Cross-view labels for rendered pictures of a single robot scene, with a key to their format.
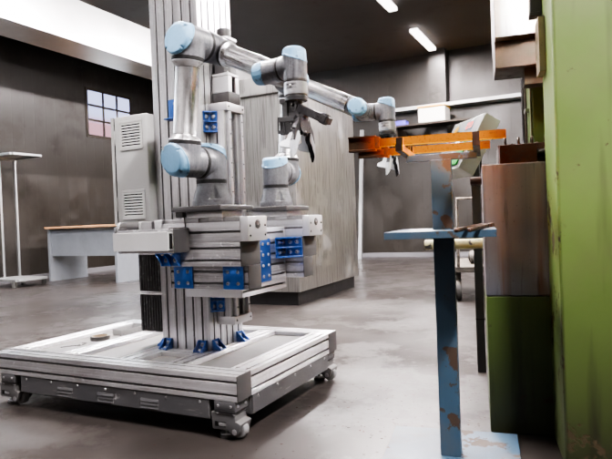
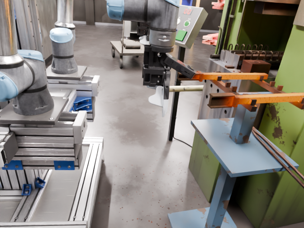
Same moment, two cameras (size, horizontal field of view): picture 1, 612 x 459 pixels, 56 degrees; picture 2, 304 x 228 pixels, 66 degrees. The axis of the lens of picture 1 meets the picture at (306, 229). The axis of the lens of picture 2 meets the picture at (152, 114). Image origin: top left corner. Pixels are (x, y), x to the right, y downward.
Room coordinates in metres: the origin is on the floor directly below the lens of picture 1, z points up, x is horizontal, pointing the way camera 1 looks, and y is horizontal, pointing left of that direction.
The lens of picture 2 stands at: (1.22, 0.41, 1.27)
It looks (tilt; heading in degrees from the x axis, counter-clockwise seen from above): 28 degrees down; 327
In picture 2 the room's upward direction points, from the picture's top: 5 degrees clockwise
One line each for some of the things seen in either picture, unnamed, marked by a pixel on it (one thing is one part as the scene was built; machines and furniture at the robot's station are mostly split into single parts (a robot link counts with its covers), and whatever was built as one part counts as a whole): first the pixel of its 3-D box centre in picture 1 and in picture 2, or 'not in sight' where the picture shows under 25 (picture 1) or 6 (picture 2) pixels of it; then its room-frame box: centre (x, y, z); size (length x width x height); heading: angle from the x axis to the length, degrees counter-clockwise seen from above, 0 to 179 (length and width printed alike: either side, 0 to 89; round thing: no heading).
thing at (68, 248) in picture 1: (99, 252); not in sight; (8.53, 3.07, 0.40); 1.45 x 0.74 x 0.81; 62
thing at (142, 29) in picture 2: (386, 146); (144, 26); (2.60, -0.38, 1.07); 0.09 x 0.08 x 0.12; 64
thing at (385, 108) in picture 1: (385, 110); not in sight; (2.60, -0.38, 1.23); 0.09 x 0.08 x 0.11; 71
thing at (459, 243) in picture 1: (475, 243); (185, 88); (2.53, -0.74, 0.62); 0.44 x 0.05 x 0.05; 74
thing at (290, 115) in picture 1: (294, 117); (157, 65); (1.80, 0.02, 1.07); 0.09 x 0.08 x 0.12; 64
